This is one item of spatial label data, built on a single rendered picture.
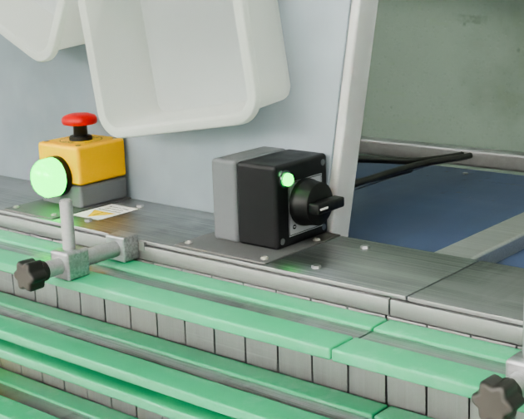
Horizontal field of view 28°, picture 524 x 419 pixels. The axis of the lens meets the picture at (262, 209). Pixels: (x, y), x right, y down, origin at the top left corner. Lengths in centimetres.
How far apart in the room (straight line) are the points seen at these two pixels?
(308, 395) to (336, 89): 29
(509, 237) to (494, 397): 39
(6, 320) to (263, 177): 33
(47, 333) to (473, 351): 46
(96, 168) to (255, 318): 39
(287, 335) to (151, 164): 42
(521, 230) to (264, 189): 26
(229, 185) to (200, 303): 15
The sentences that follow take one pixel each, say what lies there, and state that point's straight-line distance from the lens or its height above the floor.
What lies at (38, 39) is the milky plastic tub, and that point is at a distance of 121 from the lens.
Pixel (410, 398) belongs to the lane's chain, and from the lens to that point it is 86.
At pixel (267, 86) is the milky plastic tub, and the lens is 99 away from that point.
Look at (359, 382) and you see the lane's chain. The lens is 89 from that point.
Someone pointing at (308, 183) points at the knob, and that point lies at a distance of 97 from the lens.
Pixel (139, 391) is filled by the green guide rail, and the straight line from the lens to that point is 96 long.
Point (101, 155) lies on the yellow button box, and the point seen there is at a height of 79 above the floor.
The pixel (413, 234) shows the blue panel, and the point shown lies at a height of 65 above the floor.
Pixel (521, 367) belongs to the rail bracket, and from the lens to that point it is 69.
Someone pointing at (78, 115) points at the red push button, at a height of 80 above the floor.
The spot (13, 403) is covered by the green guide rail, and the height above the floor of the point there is 94.
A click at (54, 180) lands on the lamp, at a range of 115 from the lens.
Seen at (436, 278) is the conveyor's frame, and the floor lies 82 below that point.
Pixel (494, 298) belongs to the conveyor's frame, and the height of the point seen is 84.
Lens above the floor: 155
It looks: 48 degrees down
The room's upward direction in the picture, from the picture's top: 108 degrees counter-clockwise
